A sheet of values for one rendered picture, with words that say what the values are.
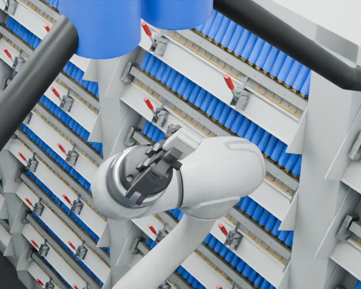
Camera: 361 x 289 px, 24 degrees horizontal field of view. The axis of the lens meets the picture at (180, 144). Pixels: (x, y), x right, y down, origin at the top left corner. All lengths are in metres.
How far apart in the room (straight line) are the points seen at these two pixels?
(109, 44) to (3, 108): 0.09
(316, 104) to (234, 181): 0.23
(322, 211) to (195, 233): 0.26
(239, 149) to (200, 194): 0.10
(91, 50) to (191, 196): 0.74
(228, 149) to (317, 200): 0.29
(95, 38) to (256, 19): 0.18
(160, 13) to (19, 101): 0.13
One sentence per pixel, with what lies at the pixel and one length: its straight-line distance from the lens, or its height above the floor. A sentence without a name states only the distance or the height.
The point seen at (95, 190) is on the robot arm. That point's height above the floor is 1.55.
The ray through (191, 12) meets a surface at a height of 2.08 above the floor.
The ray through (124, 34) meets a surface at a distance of 0.63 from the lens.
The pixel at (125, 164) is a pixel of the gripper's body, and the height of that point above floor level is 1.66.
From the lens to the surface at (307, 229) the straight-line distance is 1.65.
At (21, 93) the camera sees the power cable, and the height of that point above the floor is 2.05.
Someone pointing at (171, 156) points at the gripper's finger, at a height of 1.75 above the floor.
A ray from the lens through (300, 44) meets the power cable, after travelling 0.81.
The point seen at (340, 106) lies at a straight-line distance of 1.44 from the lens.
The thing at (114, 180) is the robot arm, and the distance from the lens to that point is 1.23.
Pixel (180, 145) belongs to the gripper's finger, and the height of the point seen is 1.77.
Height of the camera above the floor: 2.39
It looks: 37 degrees down
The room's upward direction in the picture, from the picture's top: straight up
